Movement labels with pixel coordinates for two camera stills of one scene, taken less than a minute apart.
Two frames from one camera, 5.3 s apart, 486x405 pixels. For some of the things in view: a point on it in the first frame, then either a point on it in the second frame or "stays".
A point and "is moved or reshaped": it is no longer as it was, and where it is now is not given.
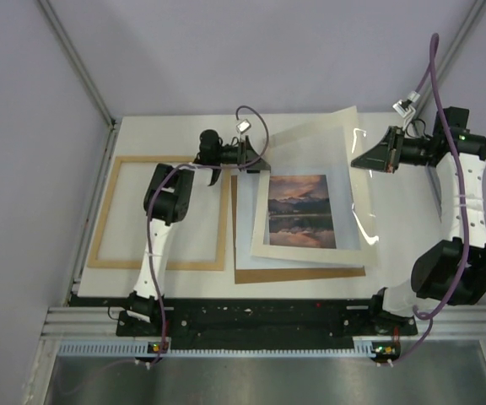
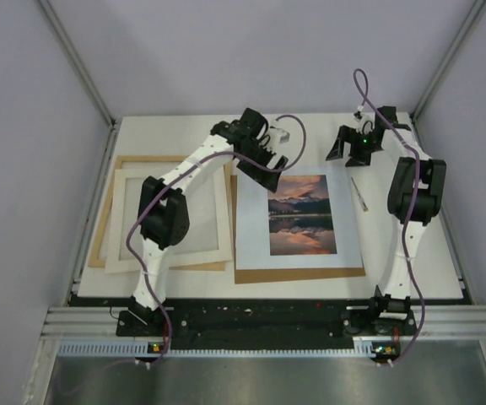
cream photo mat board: [329, 144] to [209, 236]
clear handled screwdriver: [436, 188] is moved or reshaped
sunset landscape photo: [299, 212] stays
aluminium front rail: [85, 322] stays
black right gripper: [381, 157] to [347, 134]
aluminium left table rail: [73, 288] stays
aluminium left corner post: [77, 60] stays
